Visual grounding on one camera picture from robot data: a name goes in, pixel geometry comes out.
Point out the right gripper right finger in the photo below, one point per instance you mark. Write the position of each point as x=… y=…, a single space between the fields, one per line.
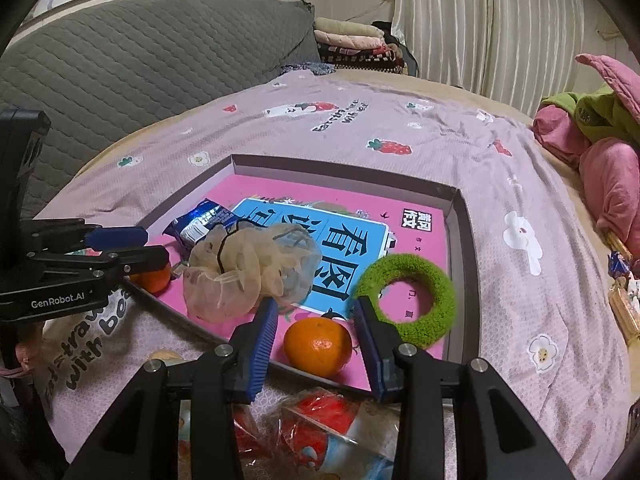
x=496 y=437

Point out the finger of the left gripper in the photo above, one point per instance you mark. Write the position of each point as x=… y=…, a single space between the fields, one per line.
x=123 y=237
x=140 y=259

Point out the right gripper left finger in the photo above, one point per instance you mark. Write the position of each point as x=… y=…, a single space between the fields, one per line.
x=137 y=437

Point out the orange mandarin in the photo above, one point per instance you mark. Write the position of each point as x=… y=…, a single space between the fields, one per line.
x=318 y=346
x=153 y=282

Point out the blue snack packet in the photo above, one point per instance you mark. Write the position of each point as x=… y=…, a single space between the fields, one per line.
x=194 y=226

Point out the walnut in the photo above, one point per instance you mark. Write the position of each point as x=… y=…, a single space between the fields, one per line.
x=168 y=357

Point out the beige mesh bath puff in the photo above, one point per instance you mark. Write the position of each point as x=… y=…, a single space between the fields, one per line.
x=231 y=272

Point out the toy egg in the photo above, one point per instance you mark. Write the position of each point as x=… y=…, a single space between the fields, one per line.
x=251 y=444
x=321 y=434

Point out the person's left hand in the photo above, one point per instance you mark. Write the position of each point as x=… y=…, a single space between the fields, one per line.
x=27 y=351

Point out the pink strawberry print bedsheet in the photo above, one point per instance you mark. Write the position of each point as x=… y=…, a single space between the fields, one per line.
x=545 y=322

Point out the grey quilted headboard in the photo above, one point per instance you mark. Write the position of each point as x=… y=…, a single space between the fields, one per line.
x=103 y=72

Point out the pink book blue label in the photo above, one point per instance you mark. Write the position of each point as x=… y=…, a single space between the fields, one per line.
x=351 y=229

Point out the snack pile on bed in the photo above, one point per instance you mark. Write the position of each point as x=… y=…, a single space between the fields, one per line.
x=623 y=296

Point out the grey cardboard box tray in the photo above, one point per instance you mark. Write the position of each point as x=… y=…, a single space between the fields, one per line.
x=461 y=342

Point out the pink quilted duvet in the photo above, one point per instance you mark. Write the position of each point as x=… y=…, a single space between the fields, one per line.
x=608 y=169

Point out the stack of folded blankets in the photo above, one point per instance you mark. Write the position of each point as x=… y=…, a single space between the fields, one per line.
x=356 y=46

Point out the green garment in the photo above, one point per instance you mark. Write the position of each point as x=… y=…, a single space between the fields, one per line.
x=598 y=115

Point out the white striped curtain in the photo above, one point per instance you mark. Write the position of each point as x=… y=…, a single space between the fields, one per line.
x=515 y=52

